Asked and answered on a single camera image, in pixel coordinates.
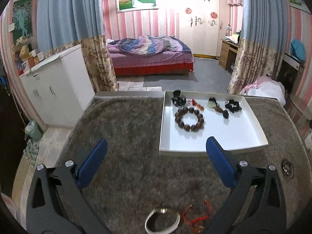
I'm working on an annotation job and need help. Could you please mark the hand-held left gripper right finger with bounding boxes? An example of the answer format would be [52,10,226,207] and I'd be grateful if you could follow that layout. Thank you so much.
[206,136,286,234]

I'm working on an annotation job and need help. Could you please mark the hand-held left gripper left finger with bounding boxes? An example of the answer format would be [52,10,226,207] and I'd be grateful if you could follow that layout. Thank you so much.
[26,137,108,234]

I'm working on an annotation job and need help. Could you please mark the white rectangular tray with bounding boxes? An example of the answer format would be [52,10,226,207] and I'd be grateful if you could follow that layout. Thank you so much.
[159,90,269,157]

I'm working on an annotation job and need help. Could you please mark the brown stone pendant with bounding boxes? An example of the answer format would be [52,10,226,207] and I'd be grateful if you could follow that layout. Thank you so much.
[214,105,230,119]

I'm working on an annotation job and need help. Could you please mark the black bead bracelet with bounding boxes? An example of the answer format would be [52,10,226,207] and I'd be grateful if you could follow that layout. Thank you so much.
[224,99,242,113]

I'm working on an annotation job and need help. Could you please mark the brown wooden bead bracelet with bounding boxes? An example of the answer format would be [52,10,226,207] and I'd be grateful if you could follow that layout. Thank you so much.
[175,106,205,131]

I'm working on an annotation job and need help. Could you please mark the red orange charm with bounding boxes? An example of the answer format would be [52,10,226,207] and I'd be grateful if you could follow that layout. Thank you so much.
[189,99,205,112]

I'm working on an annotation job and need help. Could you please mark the black hair claw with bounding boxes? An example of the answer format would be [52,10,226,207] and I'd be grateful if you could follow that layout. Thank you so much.
[171,90,187,107]

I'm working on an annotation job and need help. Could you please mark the grey shaggy table mat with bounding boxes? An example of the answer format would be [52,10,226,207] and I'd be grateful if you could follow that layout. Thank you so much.
[55,95,310,234]

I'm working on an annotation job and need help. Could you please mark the green bucket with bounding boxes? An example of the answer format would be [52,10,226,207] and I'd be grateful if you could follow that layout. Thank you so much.
[25,121,43,142]

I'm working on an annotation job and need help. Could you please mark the white silver bangle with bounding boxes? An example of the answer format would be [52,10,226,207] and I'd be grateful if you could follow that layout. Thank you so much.
[144,207,181,234]

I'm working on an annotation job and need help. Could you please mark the white cabinet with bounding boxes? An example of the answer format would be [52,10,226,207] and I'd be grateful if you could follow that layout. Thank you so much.
[19,44,96,127]

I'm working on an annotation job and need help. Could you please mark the white pink bag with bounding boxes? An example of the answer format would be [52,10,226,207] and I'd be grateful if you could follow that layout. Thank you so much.
[240,75,286,105]

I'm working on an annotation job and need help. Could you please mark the wooden desk with drawers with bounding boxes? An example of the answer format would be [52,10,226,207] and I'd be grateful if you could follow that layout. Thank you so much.
[219,38,239,72]

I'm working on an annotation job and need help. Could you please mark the black floor appliance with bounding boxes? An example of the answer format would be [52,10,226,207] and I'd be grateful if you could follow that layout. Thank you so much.
[277,53,305,98]

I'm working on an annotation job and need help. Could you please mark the purple bed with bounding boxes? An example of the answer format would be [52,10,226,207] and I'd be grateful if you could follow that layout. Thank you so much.
[106,35,196,77]

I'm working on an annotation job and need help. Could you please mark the white wardrobe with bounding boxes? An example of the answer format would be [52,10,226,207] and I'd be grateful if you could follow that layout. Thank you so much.
[179,0,228,59]

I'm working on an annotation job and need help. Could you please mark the striped blue purple quilt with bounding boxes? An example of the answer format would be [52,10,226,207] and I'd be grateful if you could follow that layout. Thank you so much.
[108,35,192,55]

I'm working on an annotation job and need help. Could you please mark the tan plush toy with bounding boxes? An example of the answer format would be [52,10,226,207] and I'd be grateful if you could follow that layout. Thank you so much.
[19,45,31,60]

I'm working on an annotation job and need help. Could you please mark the blue cloth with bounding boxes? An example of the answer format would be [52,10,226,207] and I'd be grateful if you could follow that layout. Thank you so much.
[290,39,307,61]

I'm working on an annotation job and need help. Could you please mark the blue floral curtain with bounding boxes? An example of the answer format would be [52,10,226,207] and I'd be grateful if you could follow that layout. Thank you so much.
[228,0,287,95]
[36,0,119,92]

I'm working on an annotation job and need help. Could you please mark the framed wedding picture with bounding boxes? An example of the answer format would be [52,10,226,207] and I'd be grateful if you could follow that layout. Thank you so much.
[116,0,158,14]

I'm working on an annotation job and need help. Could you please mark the red string bracelet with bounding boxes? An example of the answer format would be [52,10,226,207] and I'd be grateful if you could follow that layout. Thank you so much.
[182,199,214,232]

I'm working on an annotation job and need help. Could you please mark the black leather bracelet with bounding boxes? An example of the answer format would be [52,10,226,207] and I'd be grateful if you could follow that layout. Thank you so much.
[281,158,295,176]

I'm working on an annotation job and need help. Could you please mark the green wall poster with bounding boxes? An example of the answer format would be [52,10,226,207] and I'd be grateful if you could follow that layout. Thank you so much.
[12,0,33,44]

